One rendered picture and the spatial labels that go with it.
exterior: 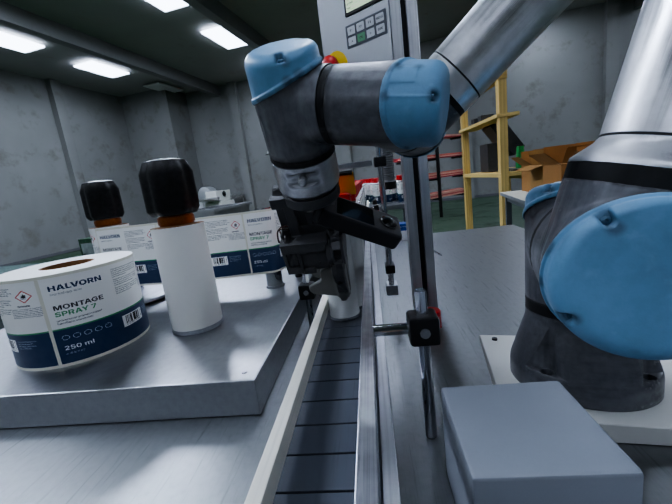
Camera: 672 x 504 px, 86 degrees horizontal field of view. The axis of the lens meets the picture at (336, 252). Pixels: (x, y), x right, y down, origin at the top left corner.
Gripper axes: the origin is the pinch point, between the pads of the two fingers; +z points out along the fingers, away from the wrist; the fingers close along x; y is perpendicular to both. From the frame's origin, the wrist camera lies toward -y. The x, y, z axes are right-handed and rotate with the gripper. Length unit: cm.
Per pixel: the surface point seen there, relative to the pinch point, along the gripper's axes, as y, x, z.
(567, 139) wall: -597, -979, 506
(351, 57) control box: -4.4, -37.3, -24.6
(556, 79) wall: -569, -1067, 360
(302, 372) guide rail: 4.1, 18.3, -8.3
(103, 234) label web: 59, -28, 2
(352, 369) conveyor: -0.6, 14.8, -2.3
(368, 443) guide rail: -3.4, 30.3, -20.6
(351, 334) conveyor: -0.1, 6.0, 2.7
